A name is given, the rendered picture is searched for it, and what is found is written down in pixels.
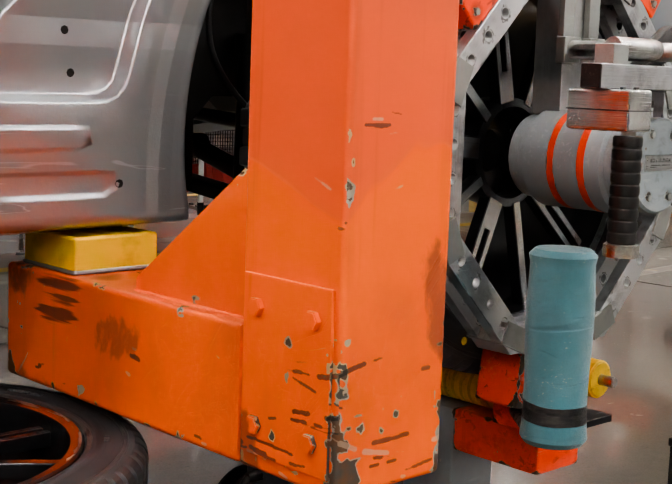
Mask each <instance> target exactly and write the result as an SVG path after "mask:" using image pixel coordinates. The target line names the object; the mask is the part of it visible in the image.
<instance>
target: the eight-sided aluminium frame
mask: <svg viewBox="0 0 672 484"><path fill-rule="evenodd" d="M527 1H528V0H498V1H497V2H496V4H495V5H494V6H493V8H492V9H491V11H490V12H489V13H488V15H487V16H486V17H485V19H484V20H483V22H482V23H481V24H480V26H479V27H478V28H477V29H475V30H458V41H457V62H456V83H455V104H454V126H453V147H452V168H451V189H450V210H449V231H448V253H447V274H446V295H445V302H446V303H447V305H448V306H449V308H450V309H451V310H452V312H453V313H454V315H455V316H456V318H457V319H458V320H459V322H460V323H461V325H462V326H463V328H464V329H465V330H466V332H467V335H466V336H467V337H469V338H471V339H472V340H473V342H474V343H475V345H476V346H477V347H478V348H482V349H487V350H491V351H495V352H499V353H503V354H508V355H513V354H518V353H519V354H524V350H525V315H526V312H523V313H517V314H511V313H510V311H509V310H508V308H507V307H506V305H505V304H504V302H503V301H502V299H501V298H500V296H499V295H498V293H497V292H496V290H495V288H494V287H493V285H492V284H491V282H490V281H489V279H488V278H487V276H486V275H485V273H484V272H483V270H482V269H481V267H480V266H479V264H478V263H477V261H476V260H475V258H474V257H473V255H472V254H471V252H470V251H469V249H468V247H467V246H466V244H465V243H464V241H463V240H462V238H461V235H460V212H461V191H462V171H463V150H464V129H465V109H466V91H467V88H468V85H469V83H470V81H471V80H472V79H473V77H474V76H475V74H476V73H477V72H478V70H479V69H480V67H481V66H482V65H483V63H484V62H485V60H486V59H487V57H488V56H489V55H490V53H491V52H492V50H493V49H494V48H495V46H496V45H497V43H498V42H499V41H500V39H501V38H502V36H503V35H504V34H505V32H506V31H507V29H508V28H509V27H510V25H511V24H512V22H513V21H514V20H515V18H516V17H517V15H518V14H519V13H520V11H521V10H522V8H523V7H524V6H525V4H526V3H527ZM599 26H600V28H601V30H602V32H603V34H604V36H605V38H606V40H607V39H608V38H609V37H611V36H619V37H631V38H644V39H651V37H652V36H653V35H654V33H655V32H656V31H655V28H654V26H653V24H652V22H651V20H650V18H649V15H648V13H647V11H646V9H645V7H644V5H643V3H642V1H641V0H601V2H600V19H599ZM650 91H651V92H652V104H651V111H653V112H651V117H661V118H666V119H669V120H670V121H672V91H666V90H650ZM671 212H672V207H671V204H670V205H669V206H668V207H667V208H666V209H665V210H663V211H662V212H659V213H656V214H651V213H643V212H639V215H638V219H637V222H638V230H637V232H636V234H637V242H636V244H638V245H640V251H639V258H638V259H615V258H608V257H604V256H602V249H601V250H600V252H599V254H598V256H599V257H598V261H597V264H596V298H595V321H594V334H593V340H595V339H597V338H598V337H602V336H605V334H606V332H607V331H608V329H609V327H611V326H612V325H613V324H614V323H615V317H616V315H617V314H618V312H619V310H620V309H621V307H622V305H623V303H624V302H625V300H626V298H627V297H628V295H629V293H630V291H631V290H632V288H633V286H634V285H635V283H636V281H637V280H638V278H639V276H640V274H641V273H642V271H643V269H644V268H645V266H646V264H647V262H648V261H649V259H650V257H651V256H652V254H653V252H654V250H655V249H656V247H657V245H658V244H659V242H660V240H663V239H664V236H665V233H666V230H667V228H668V227H669V220H670V215H671Z"/></svg>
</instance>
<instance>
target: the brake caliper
mask: <svg viewBox="0 0 672 484"><path fill-rule="evenodd" d="M212 9H213V0H211V1H210V4H209V7H208V10H207V13H206V39H207V46H208V50H209V54H210V57H211V60H212V62H213V64H214V67H215V69H216V71H217V73H218V75H219V76H220V78H221V80H222V81H223V83H224V84H225V86H226V87H227V89H228V90H229V92H230V93H231V94H232V96H233V97H234V98H235V99H236V101H237V102H238V103H239V104H240V105H241V106H242V108H241V111H240V126H241V127H245V128H244V129H243V138H242V143H243V145H244V146H242V147H240V149H239V164H240V165H241V166H244V168H246V167H247V166H248V141H249V103H250V100H249V101H248V103H247V102H246V101H245V100H244V99H243V98H242V96H241V95H240V94H239V93H238V91H237V90H236V89H235V88H234V86H233V85H232V83H231V82H230V80H229V79H228V77H227V75H226V74H225V72H224V70H223V68H222V66H221V64H220V62H219V60H218V57H217V54H216V51H215V48H214V43H213V36H212Z"/></svg>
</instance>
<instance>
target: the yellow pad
mask: <svg viewBox="0 0 672 484"><path fill-rule="evenodd" d="M156 257H157V234H156V233H155V232H153V231H148V230H143V229H138V228H133V227H128V226H123V225H122V227H119V228H104V229H90V230H75V231H60V232H46V233H31V234H25V258H23V262H25V263H29V264H32V265H36V266H40V267H44V268H48V269H51V270H55V271H59V272H63V273H67V274H70V275H86V274H96V273H107V272H117V271H127V270H138V269H145V268H146V267H147V266H148V265H149V264H150V263H151V262H152V261H153V260H154V259H155V258H156Z"/></svg>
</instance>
